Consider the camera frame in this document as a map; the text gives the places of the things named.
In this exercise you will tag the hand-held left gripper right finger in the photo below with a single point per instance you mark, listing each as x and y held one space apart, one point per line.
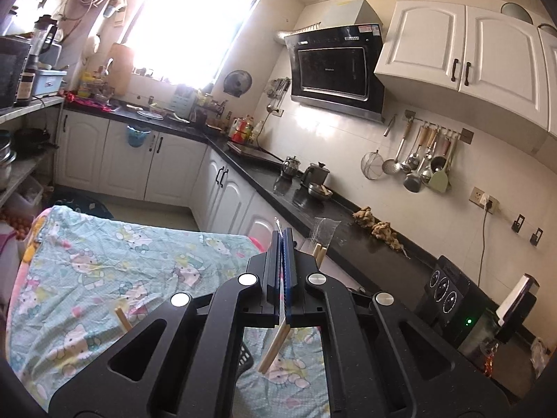
287 265

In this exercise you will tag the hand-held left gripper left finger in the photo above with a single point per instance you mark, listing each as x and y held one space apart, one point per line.
272 265

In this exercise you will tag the single bamboo chopstick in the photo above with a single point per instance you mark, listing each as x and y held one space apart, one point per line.
123 321
272 350

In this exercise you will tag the green plastic utensil basket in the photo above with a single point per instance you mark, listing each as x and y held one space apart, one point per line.
246 359

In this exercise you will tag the row of hanging kitchen utensils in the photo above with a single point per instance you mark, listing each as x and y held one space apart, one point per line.
413 178

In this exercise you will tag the steel bowl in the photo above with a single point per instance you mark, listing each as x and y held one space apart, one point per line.
321 191

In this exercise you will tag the steel kettle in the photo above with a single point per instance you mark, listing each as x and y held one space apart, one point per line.
315 175

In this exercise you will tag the small steel teapot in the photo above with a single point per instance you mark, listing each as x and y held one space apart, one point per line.
291 167

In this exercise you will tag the ginger root pile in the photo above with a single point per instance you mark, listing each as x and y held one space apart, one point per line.
383 230

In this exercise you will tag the black induction cooktop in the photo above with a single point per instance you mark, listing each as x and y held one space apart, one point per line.
254 153

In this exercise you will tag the black kitchen countertop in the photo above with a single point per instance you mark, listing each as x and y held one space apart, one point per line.
413 261

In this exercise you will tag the red condiment bottles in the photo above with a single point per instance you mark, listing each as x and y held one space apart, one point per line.
241 129

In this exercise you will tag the white base cabinets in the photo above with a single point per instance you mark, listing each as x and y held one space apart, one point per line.
174 161

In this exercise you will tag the black appliance with dials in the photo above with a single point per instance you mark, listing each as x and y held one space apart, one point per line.
452 300

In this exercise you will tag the small hanging utensil rack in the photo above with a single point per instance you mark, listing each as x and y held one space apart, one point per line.
278 88

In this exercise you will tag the cartoon printed tablecloth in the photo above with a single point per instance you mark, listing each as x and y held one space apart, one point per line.
87 270

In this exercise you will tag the blue hanging bin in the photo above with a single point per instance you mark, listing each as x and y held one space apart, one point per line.
136 136

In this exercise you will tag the black range hood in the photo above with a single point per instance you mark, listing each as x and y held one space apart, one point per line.
330 69

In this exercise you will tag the black white handheld device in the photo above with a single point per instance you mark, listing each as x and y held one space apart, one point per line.
518 309

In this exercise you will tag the wooden cutting board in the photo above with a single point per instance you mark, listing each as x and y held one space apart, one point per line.
119 67

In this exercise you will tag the pile of brown eggs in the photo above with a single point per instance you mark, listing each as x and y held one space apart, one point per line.
17 226

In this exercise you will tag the bright kitchen window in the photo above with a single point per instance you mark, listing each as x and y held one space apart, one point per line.
187 21

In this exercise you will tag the black frying pan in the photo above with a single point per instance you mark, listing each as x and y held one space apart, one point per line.
30 137

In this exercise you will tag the stacked steel pots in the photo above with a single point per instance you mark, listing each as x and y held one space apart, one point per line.
5 161

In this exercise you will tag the blue plastic box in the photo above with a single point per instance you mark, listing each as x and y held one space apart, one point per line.
50 83

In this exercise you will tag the metal shelf rack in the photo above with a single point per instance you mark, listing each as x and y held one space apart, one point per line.
26 106

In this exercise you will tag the dark glass bottle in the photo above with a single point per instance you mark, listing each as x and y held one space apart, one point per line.
25 89

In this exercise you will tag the black blender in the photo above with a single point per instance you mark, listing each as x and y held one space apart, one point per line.
41 39

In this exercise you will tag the black microwave oven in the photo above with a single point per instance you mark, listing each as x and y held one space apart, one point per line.
11 69

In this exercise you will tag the small dark wall fan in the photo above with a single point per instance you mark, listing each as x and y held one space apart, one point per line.
237 82

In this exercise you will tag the wall power socket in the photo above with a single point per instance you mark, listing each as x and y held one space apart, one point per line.
483 199

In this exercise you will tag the black wall hook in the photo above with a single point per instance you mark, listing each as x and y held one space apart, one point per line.
518 223
536 236

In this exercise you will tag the white wall cabinet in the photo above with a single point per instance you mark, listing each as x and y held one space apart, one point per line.
435 48

